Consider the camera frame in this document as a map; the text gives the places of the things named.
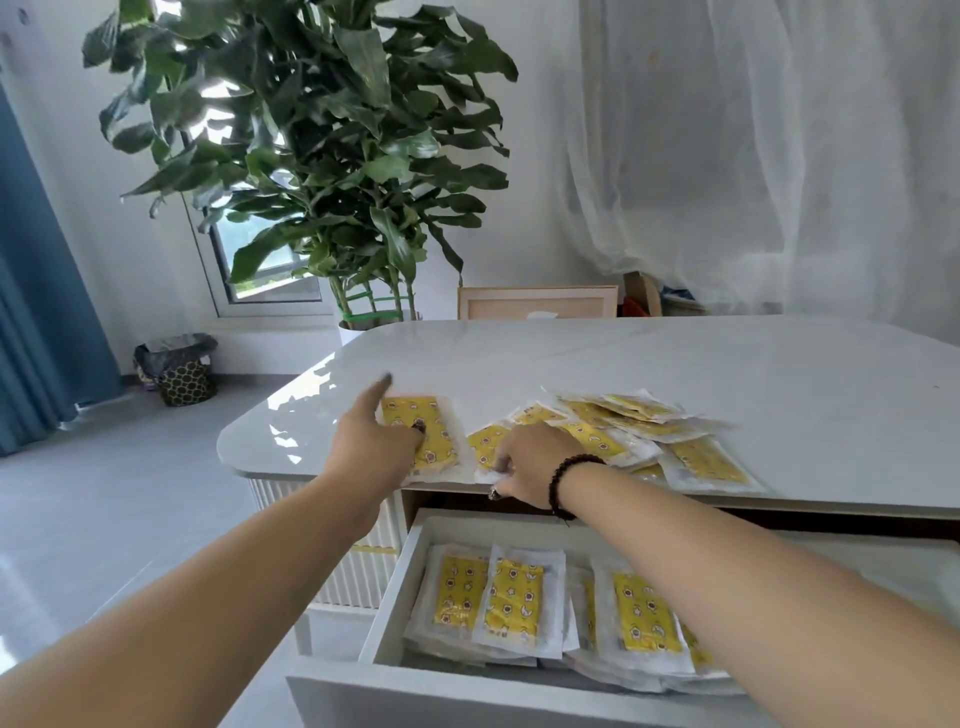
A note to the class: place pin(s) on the brown cardboard box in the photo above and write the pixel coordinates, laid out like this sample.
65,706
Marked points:
641,292

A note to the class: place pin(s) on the person's left hand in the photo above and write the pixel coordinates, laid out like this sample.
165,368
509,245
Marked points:
367,457

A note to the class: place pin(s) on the blue curtain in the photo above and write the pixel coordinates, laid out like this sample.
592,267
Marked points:
37,300

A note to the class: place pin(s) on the red and black box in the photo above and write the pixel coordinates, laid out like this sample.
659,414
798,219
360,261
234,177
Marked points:
631,309

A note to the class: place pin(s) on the person's left forearm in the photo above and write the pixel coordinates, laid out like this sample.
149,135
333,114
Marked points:
187,615

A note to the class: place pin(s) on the white sheer dust cover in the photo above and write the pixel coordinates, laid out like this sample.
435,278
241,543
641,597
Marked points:
787,150

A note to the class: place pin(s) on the small white framed window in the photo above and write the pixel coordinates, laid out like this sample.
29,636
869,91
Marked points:
262,289

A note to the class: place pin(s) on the row of yellow packets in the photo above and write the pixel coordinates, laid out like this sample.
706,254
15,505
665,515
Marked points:
517,600

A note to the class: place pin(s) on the white drawer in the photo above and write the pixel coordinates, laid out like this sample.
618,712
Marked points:
390,697

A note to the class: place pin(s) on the yellow tape strip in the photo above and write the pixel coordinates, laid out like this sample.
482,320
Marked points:
371,549

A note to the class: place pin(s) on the dark patterned basket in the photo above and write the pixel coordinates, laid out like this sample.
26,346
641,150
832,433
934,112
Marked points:
184,382

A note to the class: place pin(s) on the large green leafy plant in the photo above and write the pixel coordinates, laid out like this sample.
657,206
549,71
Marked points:
337,150

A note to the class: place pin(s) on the person's right hand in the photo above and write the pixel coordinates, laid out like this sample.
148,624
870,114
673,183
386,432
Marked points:
540,465

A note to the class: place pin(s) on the wooden picture frame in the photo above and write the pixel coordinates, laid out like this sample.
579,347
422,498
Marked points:
532,304

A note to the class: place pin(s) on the person's right forearm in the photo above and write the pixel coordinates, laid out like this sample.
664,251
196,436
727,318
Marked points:
787,622

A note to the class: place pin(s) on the pile of yellow packets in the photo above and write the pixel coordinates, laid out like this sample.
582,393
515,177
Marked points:
705,457

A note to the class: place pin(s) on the white plant pot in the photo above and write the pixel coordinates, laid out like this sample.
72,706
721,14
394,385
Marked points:
346,334

